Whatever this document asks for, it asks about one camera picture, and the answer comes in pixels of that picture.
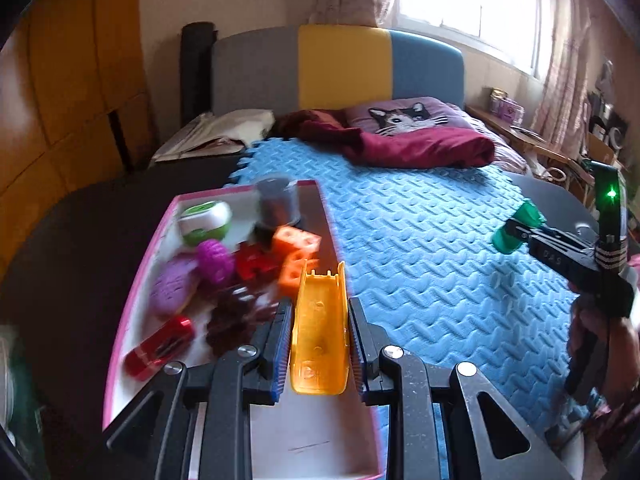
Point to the red plastic block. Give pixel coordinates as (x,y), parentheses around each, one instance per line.
(250,265)

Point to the pink-edged white box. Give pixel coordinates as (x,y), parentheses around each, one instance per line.
(280,440)

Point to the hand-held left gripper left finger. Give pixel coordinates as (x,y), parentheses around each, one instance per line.
(281,355)

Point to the red toy car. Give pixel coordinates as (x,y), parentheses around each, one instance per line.
(155,347)

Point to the person's right hand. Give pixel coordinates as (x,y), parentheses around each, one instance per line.
(622,350)

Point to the magenta round toy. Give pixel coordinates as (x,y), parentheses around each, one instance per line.
(215,260)

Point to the window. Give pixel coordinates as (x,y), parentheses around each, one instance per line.
(465,0)

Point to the grey yellow blue headboard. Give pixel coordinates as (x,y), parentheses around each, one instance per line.
(340,65)

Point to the dark green round container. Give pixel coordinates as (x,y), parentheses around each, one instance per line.
(20,385)

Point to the grey cylinder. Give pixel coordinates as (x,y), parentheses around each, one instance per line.
(277,200)

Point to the pink storage box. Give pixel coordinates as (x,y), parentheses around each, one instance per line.
(506,106)

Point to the purple oval toy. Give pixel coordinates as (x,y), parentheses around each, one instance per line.
(172,285)

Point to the orange plastic scoop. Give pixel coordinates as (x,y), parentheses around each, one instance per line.
(320,340)

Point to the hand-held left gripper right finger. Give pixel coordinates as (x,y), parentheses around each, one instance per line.
(359,355)

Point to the orange cube block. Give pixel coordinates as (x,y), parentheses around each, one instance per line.
(295,242)

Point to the green white round case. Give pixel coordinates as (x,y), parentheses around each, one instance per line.
(205,222)

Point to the wooden side desk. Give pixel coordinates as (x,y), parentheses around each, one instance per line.
(515,135)

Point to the lilac bed quilt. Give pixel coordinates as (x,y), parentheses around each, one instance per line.
(505,155)

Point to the maroon blanket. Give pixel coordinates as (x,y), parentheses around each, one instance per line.
(425,147)

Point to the beige canvas bag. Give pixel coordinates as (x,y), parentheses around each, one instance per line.
(235,125)

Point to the green plastic funnel toy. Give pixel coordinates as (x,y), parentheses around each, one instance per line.
(505,242)

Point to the wooden wardrobe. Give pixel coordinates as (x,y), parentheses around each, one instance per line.
(65,85)

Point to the dark brown plastic toy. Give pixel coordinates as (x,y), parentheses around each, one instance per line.
(230,320)

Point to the black rolled mat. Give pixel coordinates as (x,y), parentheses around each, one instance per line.
(197,70)

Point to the cat print pillow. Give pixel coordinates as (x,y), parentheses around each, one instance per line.
(400,115)

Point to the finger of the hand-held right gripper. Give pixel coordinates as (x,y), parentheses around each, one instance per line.
(522,232)

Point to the blue foam mat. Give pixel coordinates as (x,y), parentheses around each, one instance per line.
(425,270)

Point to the cluttered storage shelf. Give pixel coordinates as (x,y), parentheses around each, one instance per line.
(607,120)

